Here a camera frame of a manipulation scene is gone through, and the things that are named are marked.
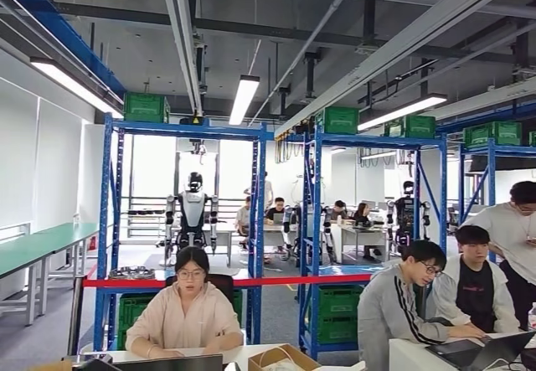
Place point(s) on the dark humanoid robot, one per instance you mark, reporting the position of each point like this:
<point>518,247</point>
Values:
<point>405,216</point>

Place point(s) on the silver stamped metal plate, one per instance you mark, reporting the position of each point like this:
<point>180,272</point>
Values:
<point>131,273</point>

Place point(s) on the white table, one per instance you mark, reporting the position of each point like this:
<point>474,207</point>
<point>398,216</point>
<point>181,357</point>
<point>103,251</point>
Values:
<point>414,354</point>

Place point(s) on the grey top table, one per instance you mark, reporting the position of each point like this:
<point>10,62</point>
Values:
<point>234,352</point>

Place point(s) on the small open cardboard box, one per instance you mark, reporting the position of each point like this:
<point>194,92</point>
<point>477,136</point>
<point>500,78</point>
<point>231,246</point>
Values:
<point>276,360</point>

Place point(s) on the white black humanoid robot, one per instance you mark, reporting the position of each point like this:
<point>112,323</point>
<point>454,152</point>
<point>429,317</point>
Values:
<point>293,227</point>
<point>192,213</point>

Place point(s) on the green top table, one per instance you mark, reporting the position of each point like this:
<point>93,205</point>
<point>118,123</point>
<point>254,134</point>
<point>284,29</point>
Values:
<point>67,232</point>
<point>21,255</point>

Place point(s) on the person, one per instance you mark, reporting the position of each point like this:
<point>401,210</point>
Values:
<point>275,212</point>
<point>338,211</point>
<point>475,296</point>
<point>362,214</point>
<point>184,318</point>
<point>512,241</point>
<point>243,217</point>
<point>268,191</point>
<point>393,313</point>

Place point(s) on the green plastic crate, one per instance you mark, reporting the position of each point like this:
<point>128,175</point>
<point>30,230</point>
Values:
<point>412,127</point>
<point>130,316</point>
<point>493,134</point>
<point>532,138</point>
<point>340,120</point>
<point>144,108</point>
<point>337,313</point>

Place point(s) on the ceiling light fixture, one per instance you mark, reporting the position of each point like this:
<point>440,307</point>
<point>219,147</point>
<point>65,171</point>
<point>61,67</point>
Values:
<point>402,111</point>
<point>71,82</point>
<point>244,99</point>

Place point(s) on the red barrier tape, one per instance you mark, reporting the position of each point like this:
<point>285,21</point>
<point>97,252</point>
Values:
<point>234,282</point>

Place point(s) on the dark grey laptop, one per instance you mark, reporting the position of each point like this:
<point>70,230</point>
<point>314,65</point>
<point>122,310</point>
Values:
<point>482,352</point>
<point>176,364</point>

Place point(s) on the black yellow rail trolley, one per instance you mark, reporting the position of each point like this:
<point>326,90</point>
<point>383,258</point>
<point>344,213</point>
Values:
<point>192,120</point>

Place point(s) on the grey ceiling rail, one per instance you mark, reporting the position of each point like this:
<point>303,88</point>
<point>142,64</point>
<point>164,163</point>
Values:
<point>482,102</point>
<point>402,52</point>
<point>180,41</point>

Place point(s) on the silver stanchion post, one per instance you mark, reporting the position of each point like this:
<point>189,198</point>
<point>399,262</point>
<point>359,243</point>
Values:
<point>75,316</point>

